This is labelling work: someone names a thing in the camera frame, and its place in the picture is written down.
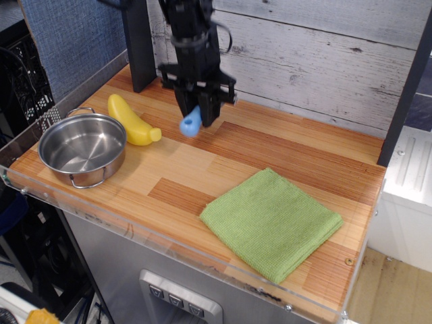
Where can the dark right frame post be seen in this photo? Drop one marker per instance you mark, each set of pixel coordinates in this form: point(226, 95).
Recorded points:
point(418, 66)

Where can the blue and grey scoop spoon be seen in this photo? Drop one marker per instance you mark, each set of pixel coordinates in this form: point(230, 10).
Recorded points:
point(190, 125)

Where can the dark left frame post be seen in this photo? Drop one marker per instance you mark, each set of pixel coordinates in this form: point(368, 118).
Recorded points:
point(139, 43)

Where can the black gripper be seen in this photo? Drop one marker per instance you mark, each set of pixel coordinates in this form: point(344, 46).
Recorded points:
point(197, 79)

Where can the black plastic crate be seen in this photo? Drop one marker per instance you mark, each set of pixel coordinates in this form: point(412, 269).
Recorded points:
point(25, 90)

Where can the stainless steel pot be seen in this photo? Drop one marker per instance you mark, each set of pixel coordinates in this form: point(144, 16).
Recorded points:
point(84, 149)

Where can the green folded cloth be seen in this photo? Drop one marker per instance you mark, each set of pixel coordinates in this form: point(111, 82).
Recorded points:
point(271, 224)

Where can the yellow object at bottom left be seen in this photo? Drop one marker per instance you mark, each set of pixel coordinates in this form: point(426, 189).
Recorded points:
point(41, 316)

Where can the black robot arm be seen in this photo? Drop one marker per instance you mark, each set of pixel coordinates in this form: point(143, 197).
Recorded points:
point(190, 21)

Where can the silver dispenser button panel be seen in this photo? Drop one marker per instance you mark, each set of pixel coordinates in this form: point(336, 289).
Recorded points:
point(179, 298)

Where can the white ribbed appliance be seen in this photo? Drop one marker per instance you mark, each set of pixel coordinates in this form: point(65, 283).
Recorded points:
point(401, 226)

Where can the yellow plastic banana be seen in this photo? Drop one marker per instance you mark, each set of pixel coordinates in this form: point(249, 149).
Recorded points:
point(138, 132)

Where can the clear acrylic table guard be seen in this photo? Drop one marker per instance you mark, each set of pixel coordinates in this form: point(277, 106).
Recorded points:
point(140, 233)

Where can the dark frame post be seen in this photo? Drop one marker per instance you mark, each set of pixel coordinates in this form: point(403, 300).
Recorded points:
point(418, 66)
point(139, 43)

